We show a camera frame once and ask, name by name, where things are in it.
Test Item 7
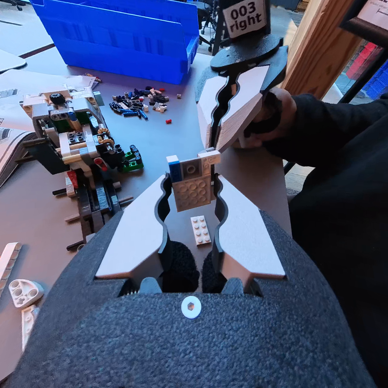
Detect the red storage crate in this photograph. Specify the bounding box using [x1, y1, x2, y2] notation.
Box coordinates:
[346, 42, 379, 81]

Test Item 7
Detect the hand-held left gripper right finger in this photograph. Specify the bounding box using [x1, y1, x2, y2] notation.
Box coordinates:
[214, 174, 287, 291]

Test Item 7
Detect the white rounded lego liftarm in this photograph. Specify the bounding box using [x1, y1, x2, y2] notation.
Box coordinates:
[8, 279, 44, 309]

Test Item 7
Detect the blue storage bin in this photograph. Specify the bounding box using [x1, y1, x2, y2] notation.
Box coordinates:
[30, 0, 199, 85]

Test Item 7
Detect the white blue lego assembly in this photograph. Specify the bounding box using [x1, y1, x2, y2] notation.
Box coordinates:
[166, 150, 221, 213]

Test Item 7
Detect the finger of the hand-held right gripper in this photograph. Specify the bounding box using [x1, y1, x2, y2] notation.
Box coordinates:
[216, 64, 270, 153]
[196, 75, 234, 150]

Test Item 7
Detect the partly built lego truck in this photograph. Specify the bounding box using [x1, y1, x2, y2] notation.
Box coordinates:
[21, 84, 135, 252]

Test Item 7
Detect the white long lego beam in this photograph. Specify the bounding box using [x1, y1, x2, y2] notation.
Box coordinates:
[0, 242, 22, 299]

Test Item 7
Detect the pile of small lego pins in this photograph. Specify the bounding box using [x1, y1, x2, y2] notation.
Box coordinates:
[109, 86, 170, 122]

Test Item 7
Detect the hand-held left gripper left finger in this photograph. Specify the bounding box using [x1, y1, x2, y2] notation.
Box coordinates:
[95, 174, 172, 279]

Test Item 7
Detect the green black lego subassembly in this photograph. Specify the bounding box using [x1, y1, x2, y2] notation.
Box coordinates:
[118, 145, 144, 173]

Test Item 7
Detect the person's right hand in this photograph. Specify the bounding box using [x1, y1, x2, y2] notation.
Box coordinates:
[258, 88, 298, 143]

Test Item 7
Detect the light grey lego connector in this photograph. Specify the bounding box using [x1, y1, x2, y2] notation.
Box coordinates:
[21, 305, 40, 353]

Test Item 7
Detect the instruction booklet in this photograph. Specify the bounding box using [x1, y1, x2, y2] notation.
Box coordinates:
[0, 69, 102, 182]

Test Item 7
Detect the black office chair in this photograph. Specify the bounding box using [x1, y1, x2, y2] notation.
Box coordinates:
[198, 0, 226, 56]

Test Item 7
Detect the blue storage crate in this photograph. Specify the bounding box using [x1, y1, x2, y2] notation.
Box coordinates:
[362, 68, 388, 100]

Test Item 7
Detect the white rounded board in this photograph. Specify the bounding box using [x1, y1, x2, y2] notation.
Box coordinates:
[0, 48, 27, 73]

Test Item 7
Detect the wooden post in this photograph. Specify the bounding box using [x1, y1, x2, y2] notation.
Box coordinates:
[280, 0, 369, 100]

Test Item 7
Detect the short white lego plate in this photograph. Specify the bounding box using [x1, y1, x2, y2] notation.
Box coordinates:
[191, 216, 212, 246]

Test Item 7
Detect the person's torso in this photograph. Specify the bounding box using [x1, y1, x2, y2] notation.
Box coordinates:
[285, 142, 388, 388]

